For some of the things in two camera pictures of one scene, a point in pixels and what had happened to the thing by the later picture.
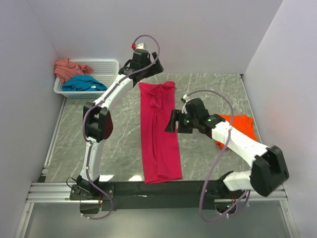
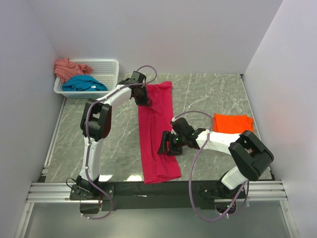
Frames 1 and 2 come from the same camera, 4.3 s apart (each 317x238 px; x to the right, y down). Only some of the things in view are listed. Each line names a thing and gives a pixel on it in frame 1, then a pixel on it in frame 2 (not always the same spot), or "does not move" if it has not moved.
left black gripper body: x=147 y=73 to x=142 y=99
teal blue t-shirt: x=82 y=83 does not move
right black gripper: x=177 y=115 to x=167 y=136
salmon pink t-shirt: x=65 y=69 does not move
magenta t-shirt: x=161 y=159 does not move
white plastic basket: x=105 y=70 does not move
